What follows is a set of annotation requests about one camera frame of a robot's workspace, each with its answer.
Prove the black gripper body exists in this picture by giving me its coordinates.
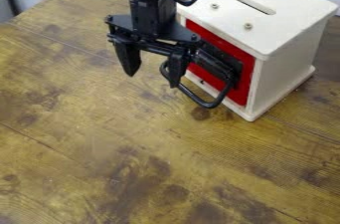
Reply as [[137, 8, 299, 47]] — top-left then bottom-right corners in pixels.
[[106, 0, 201, 58]]

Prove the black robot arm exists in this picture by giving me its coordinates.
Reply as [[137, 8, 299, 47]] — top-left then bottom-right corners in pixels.
[[106, 0, 201, 88]]

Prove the white wooden box cabinet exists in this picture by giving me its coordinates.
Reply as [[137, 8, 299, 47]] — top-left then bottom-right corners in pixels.
[[178, 0, 339, 121]]

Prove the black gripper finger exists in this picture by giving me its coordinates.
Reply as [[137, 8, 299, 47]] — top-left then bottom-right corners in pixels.
[[170, 53, 190, 88], [115, 42, 143, 77]]

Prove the red wooden drawer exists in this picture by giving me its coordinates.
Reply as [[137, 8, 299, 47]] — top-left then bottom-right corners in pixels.
[[186, 20, 255, 106]]

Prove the black metal drawer handle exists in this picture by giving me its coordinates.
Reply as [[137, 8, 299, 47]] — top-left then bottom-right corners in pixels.
[[161, 40, 243, 109]]

